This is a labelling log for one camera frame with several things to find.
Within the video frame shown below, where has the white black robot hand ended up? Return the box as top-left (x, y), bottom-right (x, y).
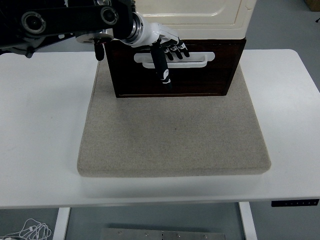
top-left (126, 13), bottom-right (190, 92)

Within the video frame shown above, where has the white drawer handle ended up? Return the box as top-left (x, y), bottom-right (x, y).
top-left (133, 51), bottom-right (216, 69)

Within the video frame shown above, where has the dark wooden drawer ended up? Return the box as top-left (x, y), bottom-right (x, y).
top-left (109, 41), bottom-right (243, 97)

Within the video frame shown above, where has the dark wooden drawer case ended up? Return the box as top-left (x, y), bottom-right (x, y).
top-left (104, 37), bottom-right (248, 99)

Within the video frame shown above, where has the cream plastic cabinet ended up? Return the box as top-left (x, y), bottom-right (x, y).
top-left (132, 0), bottom-right (258, 41)

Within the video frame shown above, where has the beige fabric mat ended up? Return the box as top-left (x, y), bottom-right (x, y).
top-left (76, 48), bottom-right (272, 178)

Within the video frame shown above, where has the cardboard box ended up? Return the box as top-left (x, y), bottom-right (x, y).
top-left (303, 0), bottom-right (320, 12)

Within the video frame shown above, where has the white table leg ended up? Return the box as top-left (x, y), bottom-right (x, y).
top-left (52, 207), bottom-right (72, 240)
top-left (237, 201), bottom-right (258, 240)

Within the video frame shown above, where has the black table control panel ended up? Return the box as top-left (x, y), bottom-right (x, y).
top-left (271, 198), bottom-right (320, 208)

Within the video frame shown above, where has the white cable bundle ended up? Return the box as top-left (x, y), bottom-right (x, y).
top-left (0, 218), bottom-right (53, 240)

